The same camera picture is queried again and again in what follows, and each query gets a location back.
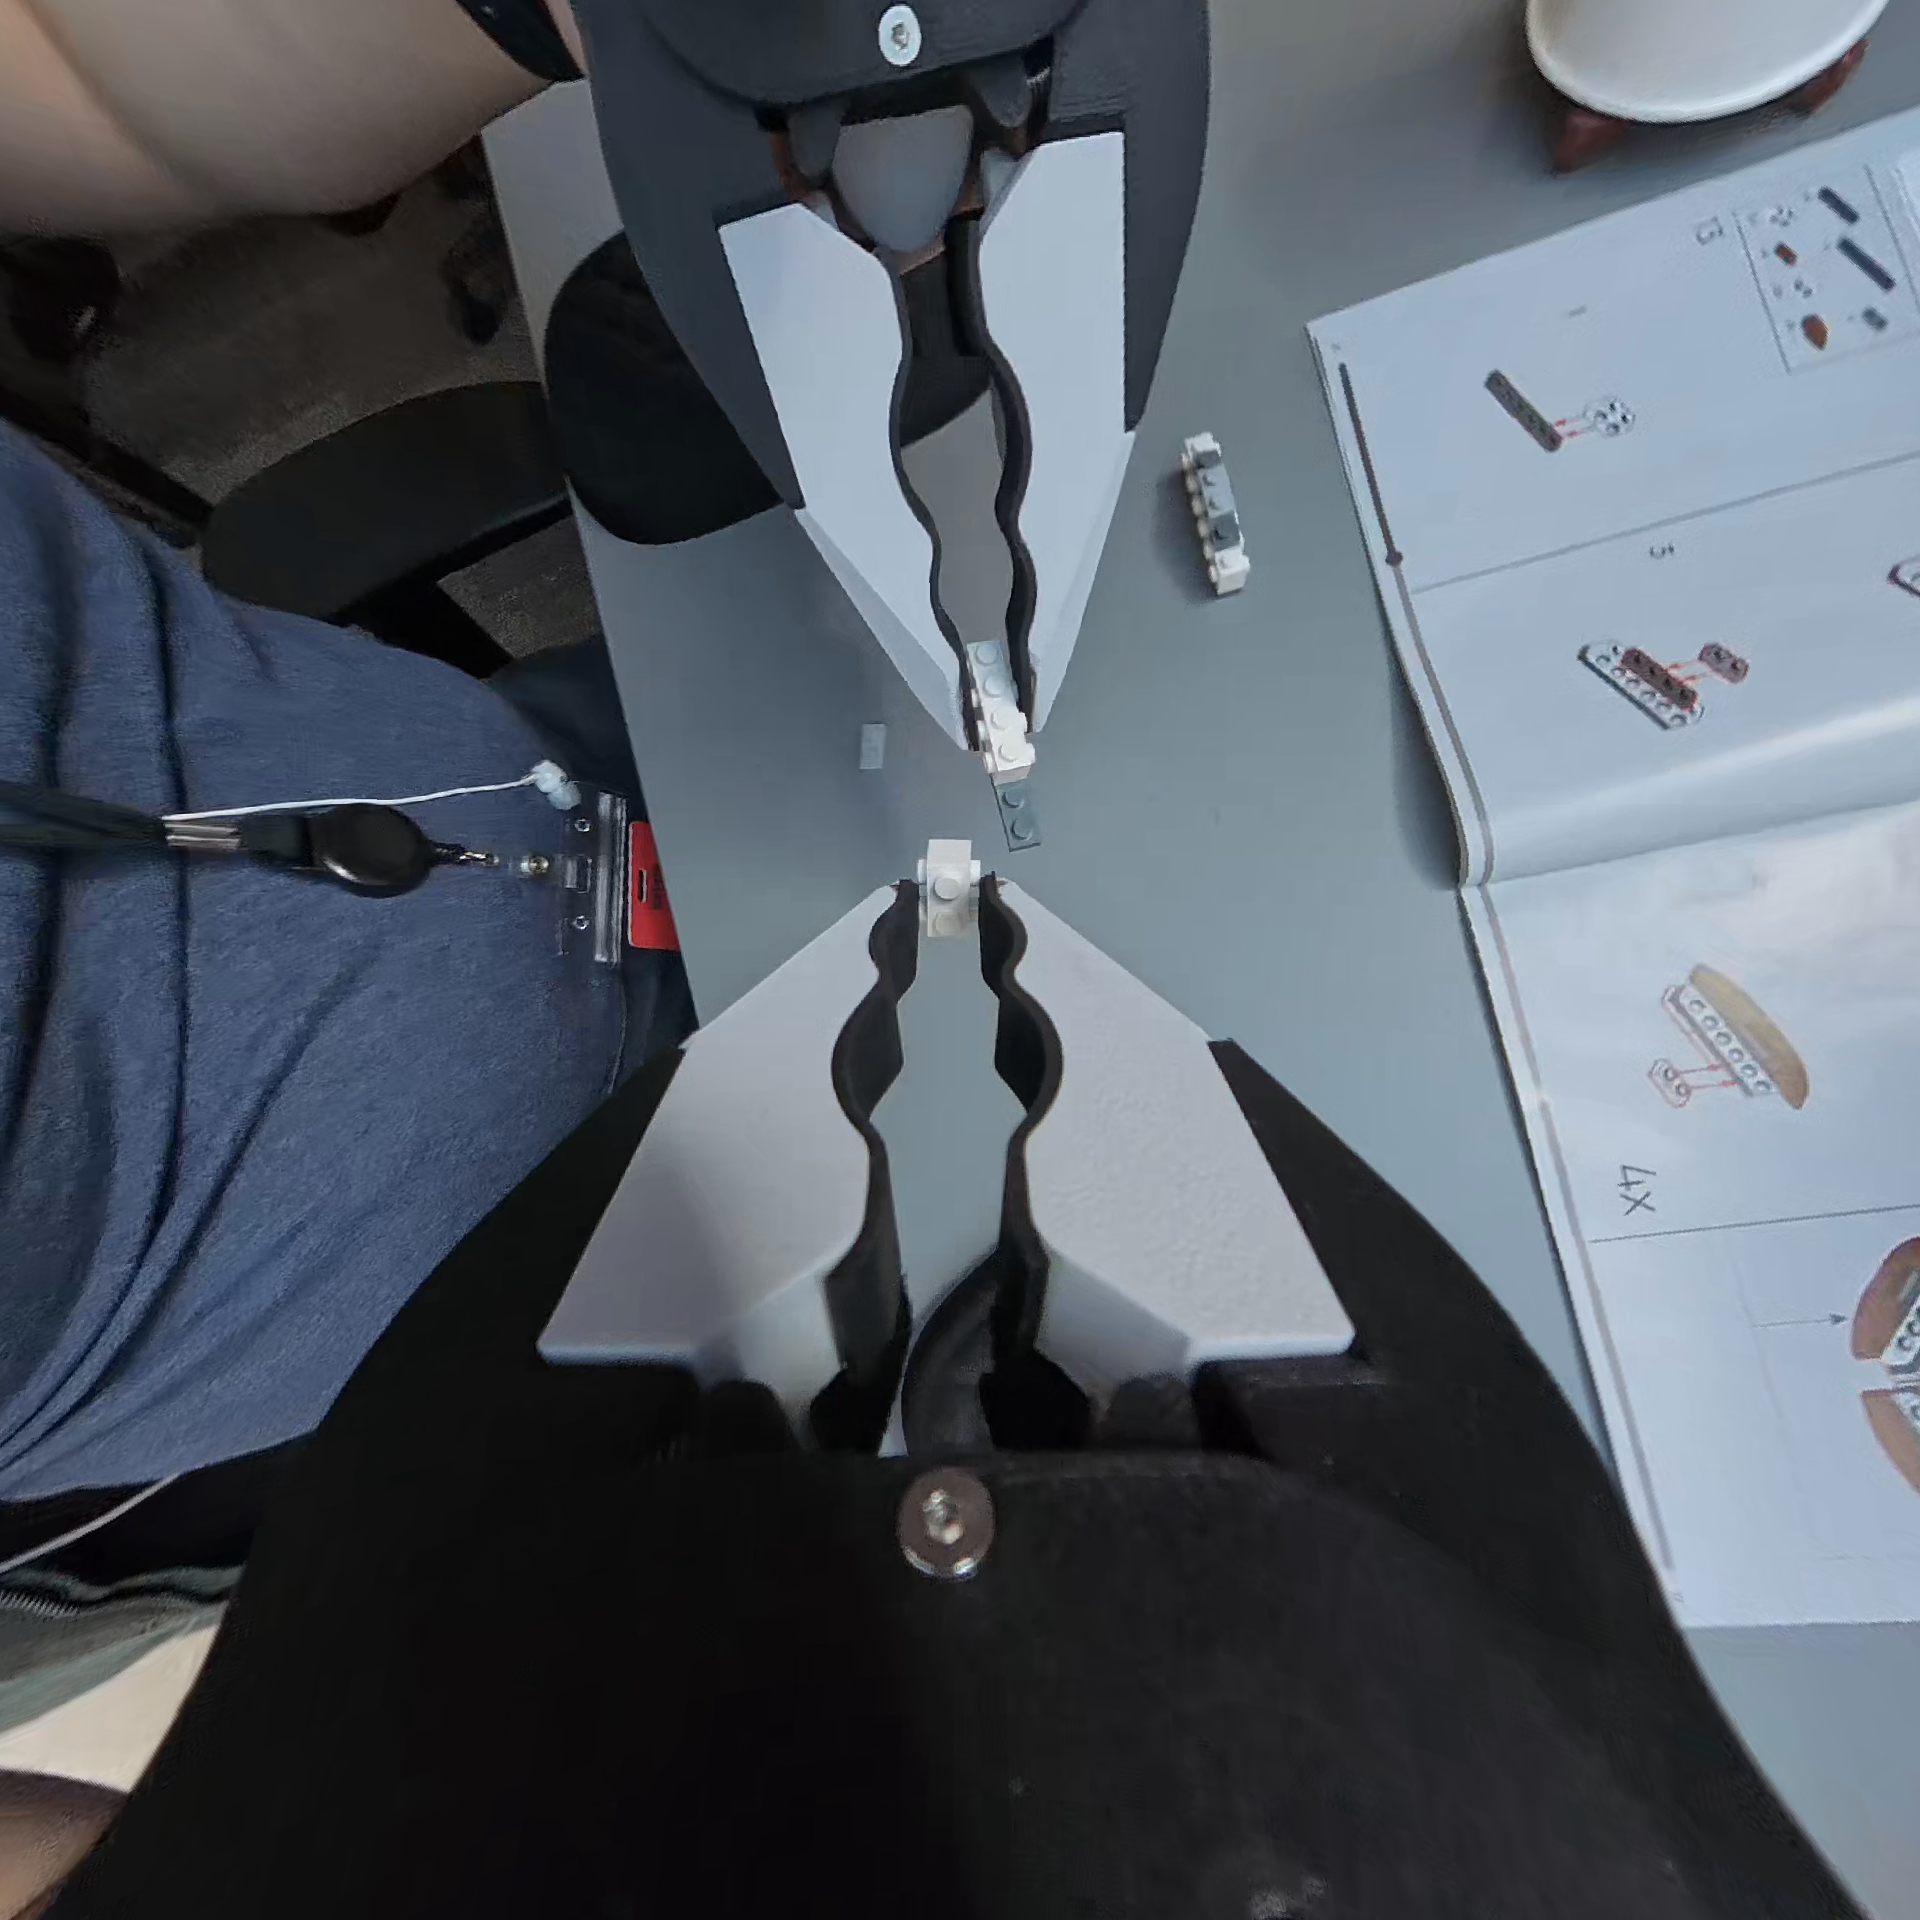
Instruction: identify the clear badge holder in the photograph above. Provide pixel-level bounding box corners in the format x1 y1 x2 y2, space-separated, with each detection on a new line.
553 792 670 961

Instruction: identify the white bowl with brown feet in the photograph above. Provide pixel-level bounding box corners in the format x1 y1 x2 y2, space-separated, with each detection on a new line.
1524 0 1895 169

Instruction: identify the black chair base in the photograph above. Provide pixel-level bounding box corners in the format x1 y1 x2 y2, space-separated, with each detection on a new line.
193 382 579 677

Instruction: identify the white lego brick assembly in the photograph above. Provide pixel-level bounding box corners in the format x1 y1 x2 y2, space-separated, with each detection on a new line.
964 635 1040 777

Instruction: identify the black padded wrist rest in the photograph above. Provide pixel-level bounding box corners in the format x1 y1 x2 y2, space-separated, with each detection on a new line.
542 232 1000 546

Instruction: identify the person's left forearm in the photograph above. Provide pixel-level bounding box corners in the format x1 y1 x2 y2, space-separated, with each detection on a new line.
0 0 550 233

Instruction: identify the black lanyard with badge reel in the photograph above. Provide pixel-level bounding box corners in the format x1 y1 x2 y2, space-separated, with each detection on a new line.
0 780 503 902

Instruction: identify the thin white cord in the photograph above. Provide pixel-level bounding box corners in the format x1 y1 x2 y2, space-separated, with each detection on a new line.
164 757 583 828

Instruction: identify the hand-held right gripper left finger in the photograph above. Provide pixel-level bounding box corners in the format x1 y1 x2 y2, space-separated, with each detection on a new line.
535 882 920 1449

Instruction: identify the lego instruction booklet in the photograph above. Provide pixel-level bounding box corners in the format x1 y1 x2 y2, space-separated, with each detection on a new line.
1303 104 1920 1630

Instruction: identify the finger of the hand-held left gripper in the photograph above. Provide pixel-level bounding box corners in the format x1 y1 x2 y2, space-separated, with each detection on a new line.
947 127 1129 731
715 197 984 748

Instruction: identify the person's blue shirt torso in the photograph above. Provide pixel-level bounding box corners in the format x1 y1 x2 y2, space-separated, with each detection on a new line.
0 420 647 1502

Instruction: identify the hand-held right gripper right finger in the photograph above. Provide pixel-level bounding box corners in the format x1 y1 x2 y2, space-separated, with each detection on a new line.
978 877 1360 1442

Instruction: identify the white and grey lego assembly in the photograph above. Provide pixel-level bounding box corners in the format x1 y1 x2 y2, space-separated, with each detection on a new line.
1179 431 1255 599

